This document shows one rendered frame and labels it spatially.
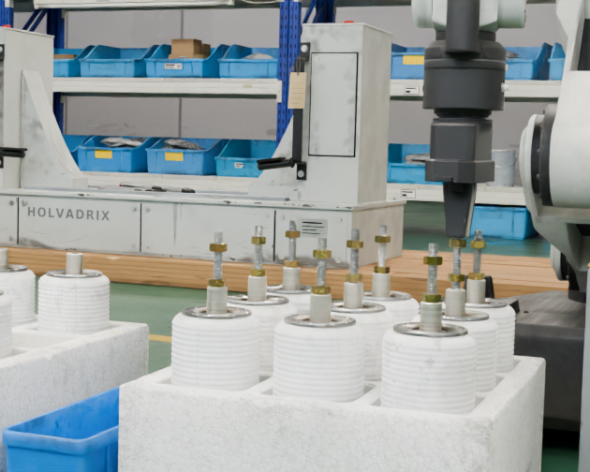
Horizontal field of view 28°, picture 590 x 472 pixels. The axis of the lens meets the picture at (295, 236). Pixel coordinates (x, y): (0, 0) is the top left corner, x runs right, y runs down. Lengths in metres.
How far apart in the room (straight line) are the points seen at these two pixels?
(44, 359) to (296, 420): 0.38
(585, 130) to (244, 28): 8.99
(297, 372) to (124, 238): 2.55
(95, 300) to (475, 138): 0.59
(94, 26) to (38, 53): 7.02
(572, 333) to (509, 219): 4.29
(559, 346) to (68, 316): 0.68
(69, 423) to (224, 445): 0.28
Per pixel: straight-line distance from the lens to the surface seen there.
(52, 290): 1.59
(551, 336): 1.71
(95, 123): 11.15
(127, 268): 3.63
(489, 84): 1.27
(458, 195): 1.29
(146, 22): 10.95
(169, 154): 6.62
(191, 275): 3.53
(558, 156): 1.60
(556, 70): 5.96
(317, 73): 3.51
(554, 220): 1.71
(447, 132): 1.26
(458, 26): 1.24
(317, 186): 3.51
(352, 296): 1.33
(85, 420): 1.46
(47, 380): 1.44
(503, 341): 1.40
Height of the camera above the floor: 0.43
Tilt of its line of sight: 4 degrees down
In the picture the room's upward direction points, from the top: 2 degrees clockwise
